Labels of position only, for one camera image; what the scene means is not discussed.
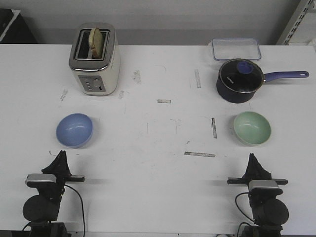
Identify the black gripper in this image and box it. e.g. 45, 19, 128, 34
40, 151, 85, 198
227, 153, 288, 185

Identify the blue bowl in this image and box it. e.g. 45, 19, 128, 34
56, 113, 94, 148

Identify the green bowl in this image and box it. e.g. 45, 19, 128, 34
233, 111, 272, 146

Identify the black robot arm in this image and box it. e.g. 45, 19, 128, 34
23, 150, 85, 237
227, 153, 289, 237

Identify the dark blue saucepan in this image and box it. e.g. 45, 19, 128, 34
216, 71, 309, 104

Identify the glass pot lid blue knob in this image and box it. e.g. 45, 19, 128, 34
219, 59, 264, 93

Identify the cream and silver toaster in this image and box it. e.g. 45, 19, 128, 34
69, 23, 120, 96

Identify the clear plastic food container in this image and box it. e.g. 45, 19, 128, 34
209, 38, 261, 61

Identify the slice of toast bread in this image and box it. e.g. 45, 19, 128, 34
88, 28, 104, 59

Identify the black box in corner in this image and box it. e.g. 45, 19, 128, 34
0, 8, 38, 44

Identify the grey metal shelf upright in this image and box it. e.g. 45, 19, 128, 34
276, 0, 316, 45

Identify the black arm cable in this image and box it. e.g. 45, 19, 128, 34
64, 184, 86, 235
235, 192, 255, 235

